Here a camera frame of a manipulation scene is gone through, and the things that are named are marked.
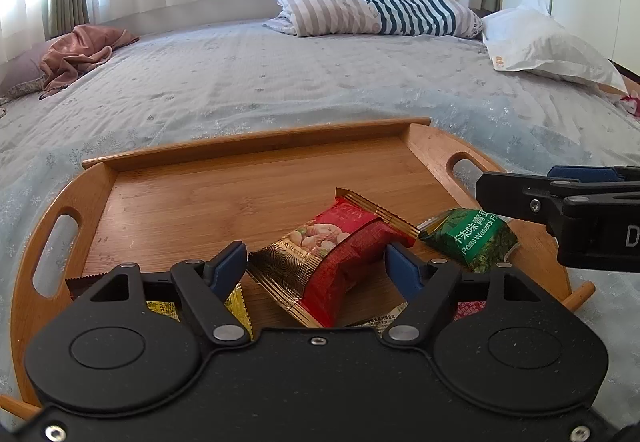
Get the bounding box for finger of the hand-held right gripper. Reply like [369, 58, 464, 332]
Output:
[475, 170, 568, 229]
[547, 165, 640, 195]

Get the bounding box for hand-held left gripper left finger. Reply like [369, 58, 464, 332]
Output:
[75, 241, 253, 348]

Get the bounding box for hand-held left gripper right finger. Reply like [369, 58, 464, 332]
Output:
[382, 242, 565, 349]

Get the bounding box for yellow snack packet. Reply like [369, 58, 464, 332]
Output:
[145, 282, 256, 342]

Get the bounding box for gold and brown snack packet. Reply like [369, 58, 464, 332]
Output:
[360, 302, 411, 330]

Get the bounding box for green pea snack packet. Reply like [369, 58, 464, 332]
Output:
[417, 208, 518, 273]

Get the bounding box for red and gold nut packet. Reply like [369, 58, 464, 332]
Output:
[246, 188, 417, 329]

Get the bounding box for wooden tray with handles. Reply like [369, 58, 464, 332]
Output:
[0, 118, 597, 423]

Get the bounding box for clear packet with red label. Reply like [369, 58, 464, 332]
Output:
[455, 300, 487, 323]

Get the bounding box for small red object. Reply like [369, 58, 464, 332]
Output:
[619, 90, 640, 119]

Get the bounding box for white pillow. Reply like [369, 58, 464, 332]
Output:
[481, 0, 628, 95]

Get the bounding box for grey patterned bed sheet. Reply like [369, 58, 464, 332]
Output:
[0, 16, 640, 163]

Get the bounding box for striped pillow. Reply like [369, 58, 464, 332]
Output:
[263, 0, 483, 38]

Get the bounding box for pink crumpled cloth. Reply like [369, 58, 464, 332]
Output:
[39, 24, 141, 100]

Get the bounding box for purple pillow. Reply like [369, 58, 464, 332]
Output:
[0, 42, 51, 97]

